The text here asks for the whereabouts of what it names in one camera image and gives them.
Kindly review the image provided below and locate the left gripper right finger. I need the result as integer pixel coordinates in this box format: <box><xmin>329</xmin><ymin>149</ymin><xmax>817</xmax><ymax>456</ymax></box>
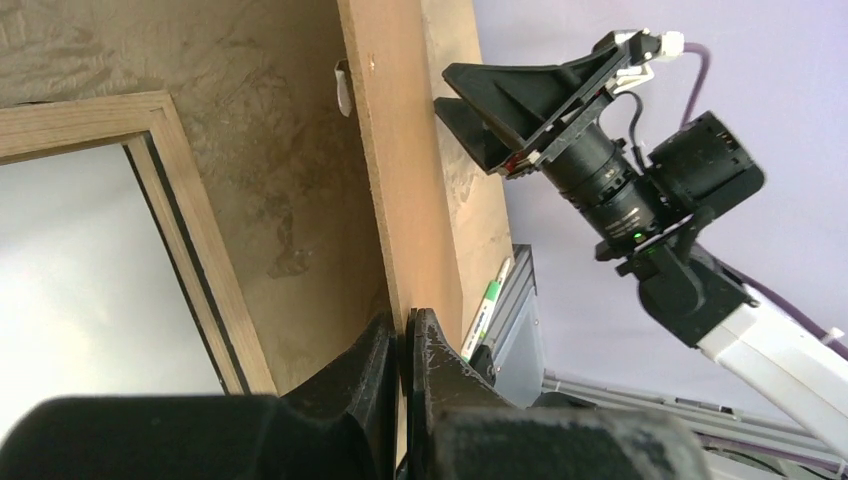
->
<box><xmin>405</xmin><ymin>309</ymin><xmax>712</xmax><ymax>479</ymax></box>

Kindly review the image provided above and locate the white green pen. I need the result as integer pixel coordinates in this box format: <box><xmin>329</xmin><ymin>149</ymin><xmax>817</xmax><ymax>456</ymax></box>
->
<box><xmin>460</xmin><ymin>257</ymin><xmax>513</xmax><ymax>362</ymax></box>

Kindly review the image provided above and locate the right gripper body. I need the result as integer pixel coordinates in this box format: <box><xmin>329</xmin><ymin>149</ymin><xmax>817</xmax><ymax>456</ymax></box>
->
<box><xmin>503</xmin><ymin>82</ymin><xmax>670</xmax><ymax>246</ymax></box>

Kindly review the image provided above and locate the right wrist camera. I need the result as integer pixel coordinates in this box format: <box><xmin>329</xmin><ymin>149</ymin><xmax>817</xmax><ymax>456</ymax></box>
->
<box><xmin>592</xmin><ymin>28</ymin><xmax>685</xmax><ymax>95</ymax></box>

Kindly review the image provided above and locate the brown backing board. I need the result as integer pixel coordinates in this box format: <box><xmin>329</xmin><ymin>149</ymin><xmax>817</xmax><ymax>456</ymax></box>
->
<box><xmin>336</xmin><ymin>0</ymin><xmax>465</xmax><ymax>333</ymax></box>

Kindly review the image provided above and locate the wooden picture frame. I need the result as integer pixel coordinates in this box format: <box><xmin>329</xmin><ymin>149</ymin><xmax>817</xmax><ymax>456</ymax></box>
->
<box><xmin>1</xmin><ymin>91</ymin><xmax>277</xmax><ymax>394</ymax></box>

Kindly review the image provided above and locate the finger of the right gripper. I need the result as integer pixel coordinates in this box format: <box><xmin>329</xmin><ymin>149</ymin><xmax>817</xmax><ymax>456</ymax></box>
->
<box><xmin>434</xmin><ymin>95</ymin><xmax>516</xmax><ymax>176</ymax></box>
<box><xmin>443</xmin><ymin>46</ymin><xmax>625</xmax><ymax>149</ymax></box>

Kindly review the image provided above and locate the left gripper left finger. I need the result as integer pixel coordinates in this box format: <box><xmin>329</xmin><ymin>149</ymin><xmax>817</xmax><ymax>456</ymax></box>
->
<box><xmin>1</xmin><ymin>314</ymin><xmax>397</xmax><ymax>479</ymax></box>

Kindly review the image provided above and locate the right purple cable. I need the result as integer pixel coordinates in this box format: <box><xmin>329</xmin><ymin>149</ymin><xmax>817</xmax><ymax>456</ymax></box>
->
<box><xmin>678</xmin><ymin>40</ymin><xmax>848</xmax><ymax>362</ymax></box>

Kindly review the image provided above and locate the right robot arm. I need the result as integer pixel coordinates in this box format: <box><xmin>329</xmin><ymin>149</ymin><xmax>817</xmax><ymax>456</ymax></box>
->
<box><xmin>434</xmin><ymin>29</ymin><xmax>847</xmax><ymax>457</ymax></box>

